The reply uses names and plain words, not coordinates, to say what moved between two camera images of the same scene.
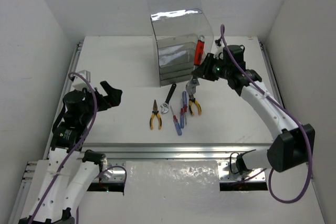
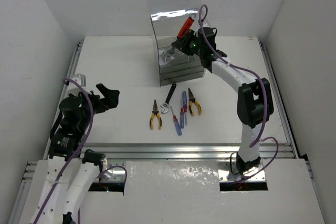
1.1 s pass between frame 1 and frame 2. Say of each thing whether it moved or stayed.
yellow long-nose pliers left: stayed
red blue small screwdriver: stayed
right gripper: moved
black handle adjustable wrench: stayed
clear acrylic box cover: stayed
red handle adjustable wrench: moved
